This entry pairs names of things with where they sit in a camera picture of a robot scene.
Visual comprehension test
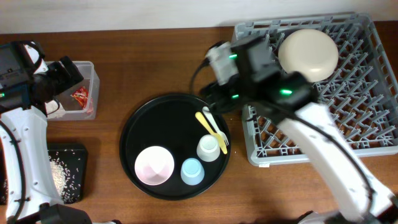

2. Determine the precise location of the red snack wrapper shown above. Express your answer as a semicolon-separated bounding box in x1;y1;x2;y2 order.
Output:
71;86;89;109

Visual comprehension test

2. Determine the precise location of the beige large bowl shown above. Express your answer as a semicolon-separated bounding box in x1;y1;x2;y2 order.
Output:
278;29;339;83

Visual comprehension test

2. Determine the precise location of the pink small bowl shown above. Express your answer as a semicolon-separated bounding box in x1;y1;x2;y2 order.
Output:
134;146;175;185

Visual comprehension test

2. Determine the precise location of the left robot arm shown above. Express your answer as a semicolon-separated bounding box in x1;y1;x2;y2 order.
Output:
1;40;91;223

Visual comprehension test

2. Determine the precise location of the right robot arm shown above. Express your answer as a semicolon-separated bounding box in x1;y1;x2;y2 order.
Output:
200;35;397;223

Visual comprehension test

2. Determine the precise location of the grey dishwasher rack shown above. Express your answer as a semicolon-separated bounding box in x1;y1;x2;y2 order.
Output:
233;14;397;157

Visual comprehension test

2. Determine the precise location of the white plastic fork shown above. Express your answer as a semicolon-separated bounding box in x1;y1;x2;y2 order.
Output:
202;106;229;146

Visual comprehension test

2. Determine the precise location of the clear plastic bin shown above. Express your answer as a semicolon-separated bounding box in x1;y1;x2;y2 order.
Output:
46;61;100;121

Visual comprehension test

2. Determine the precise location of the yellow plastic spoon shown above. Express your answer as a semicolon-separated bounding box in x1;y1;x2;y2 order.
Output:
195;111;228;154

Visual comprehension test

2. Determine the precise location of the white cup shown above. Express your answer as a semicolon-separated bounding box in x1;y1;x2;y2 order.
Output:
197;134;220;162

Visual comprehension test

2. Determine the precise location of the round black tray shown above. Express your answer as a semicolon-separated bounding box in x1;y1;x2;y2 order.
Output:
119;93;231;200

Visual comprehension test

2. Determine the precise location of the black rectangular tray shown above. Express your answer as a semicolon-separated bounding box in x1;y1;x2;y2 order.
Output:
0;143;88;206

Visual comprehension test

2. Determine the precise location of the light blue cup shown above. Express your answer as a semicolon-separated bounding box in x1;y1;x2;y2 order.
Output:
180;158;205;185

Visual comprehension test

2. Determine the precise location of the pile of rice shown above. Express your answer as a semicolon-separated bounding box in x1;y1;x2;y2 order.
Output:
49;149;83;204

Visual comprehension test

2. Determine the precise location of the black cable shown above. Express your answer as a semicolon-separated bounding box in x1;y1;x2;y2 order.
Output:
188;57;212;96

